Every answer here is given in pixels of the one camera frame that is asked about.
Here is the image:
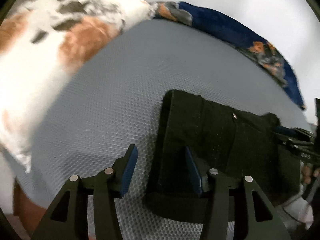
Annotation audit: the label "navy floral blanket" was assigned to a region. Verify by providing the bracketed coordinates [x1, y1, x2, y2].
[150, 1, 306, 111]

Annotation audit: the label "person right hand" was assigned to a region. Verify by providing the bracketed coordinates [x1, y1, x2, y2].
[301, 164, 319, 184]

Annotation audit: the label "black denim pants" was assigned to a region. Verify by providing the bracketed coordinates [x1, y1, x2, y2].
[143, 89, 300, 224]

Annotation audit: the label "grey white fabric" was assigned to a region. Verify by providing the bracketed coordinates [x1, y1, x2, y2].
[276, 193, 313, 232]

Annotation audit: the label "white floral pillow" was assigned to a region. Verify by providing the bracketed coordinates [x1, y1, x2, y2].
[1, 0, 155, 172]

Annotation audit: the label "grey mesh mattress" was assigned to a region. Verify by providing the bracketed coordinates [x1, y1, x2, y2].
[5, 20, 310, 239]

